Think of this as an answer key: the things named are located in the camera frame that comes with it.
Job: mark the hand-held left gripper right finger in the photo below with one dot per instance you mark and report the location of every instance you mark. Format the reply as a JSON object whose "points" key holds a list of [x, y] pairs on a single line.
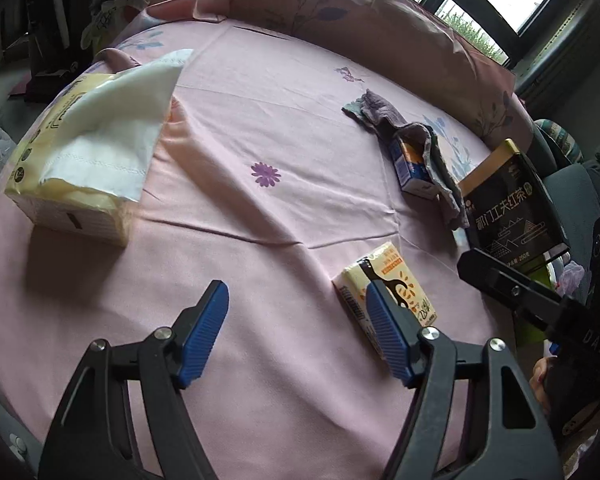
{"points": [[387, 330]]}

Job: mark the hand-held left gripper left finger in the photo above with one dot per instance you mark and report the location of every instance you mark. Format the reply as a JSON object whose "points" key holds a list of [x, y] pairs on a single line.
{"points": [[205, 335]]}

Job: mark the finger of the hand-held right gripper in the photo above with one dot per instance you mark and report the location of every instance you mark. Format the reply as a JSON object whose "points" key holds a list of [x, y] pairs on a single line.
{"points": [[500, 280]]}

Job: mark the green box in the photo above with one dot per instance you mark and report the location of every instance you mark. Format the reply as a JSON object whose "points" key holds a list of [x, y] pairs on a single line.
{"points": [[527, 330]]}

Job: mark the small yellow carton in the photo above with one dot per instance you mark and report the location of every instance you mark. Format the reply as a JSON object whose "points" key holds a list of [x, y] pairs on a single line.
{"points": [[405, 270]]}

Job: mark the purple mesh bath pouf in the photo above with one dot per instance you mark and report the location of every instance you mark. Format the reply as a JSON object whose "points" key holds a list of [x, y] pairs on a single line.
{"points": [[572, 275]]}

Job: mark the person's right hand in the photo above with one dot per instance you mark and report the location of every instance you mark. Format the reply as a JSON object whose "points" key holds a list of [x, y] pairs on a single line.
{"points": [[537, 377]]}

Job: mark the black tea tin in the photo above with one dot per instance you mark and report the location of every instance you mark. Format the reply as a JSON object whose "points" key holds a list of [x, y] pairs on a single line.
{"points": [[510, 210]]}

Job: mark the pink floral bedsheet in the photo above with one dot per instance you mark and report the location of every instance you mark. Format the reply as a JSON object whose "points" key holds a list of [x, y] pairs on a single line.
{"points": [[230, 235]]}

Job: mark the grey sofa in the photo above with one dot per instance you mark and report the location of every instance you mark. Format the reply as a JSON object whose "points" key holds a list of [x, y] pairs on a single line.
{"points": [[580, 195]]}

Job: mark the small blue carton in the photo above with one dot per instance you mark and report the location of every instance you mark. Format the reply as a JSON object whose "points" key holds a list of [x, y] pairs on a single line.
{"points": [[410, 170]]}

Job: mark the striped cushion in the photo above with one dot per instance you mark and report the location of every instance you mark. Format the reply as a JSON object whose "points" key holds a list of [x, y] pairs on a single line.
{"points": [[555, 135]]}

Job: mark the grey cloth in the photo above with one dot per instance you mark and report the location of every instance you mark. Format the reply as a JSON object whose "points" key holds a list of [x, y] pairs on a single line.
{"points": [[380, 110]]}

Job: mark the yellow tissue pack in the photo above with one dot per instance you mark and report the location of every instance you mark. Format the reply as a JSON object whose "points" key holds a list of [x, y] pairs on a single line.
{"points": [[95, 125]]}

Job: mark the pile of clothes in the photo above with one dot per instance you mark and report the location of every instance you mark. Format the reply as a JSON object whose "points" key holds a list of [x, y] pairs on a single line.
{"points": [[115, 5]]}

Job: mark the dark furniture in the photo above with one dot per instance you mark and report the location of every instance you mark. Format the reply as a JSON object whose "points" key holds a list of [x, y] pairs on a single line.
{"points": [[45, 25]]}

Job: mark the grey bed frame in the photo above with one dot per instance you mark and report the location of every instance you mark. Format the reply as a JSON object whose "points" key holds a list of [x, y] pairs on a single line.
{"points": [[10, 430]]}

